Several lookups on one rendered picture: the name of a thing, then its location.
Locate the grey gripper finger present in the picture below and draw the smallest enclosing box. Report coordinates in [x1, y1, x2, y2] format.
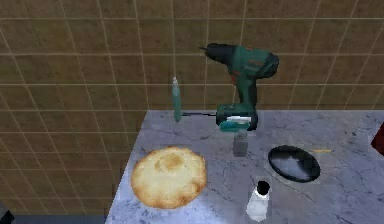
[181, 112, 218, 117]

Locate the green bottle with white cap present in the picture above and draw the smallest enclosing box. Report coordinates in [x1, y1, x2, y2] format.
[171, 76, 183, 123]

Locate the white shaker with black cap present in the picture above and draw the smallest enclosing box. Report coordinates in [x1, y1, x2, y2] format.
[245, 180, 271, 223]

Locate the grey translucent shaker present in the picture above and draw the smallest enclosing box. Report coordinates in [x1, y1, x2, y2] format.
[232, 129, 250, 158]

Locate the green and black power drill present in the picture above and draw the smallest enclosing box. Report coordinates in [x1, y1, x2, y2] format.
[198, 42, 280, 133]

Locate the round golden flat bread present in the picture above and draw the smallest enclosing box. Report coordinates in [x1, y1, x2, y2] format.
[130, 145, 208, 210]

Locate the black round plate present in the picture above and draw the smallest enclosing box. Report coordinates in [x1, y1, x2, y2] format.
[267, 145, 322, 184]

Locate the dark red object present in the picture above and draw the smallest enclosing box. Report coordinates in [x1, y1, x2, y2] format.
[370, 122, 384, 157]

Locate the black angular object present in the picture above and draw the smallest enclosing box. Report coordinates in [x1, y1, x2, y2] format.
[0, 209, 16, 224]

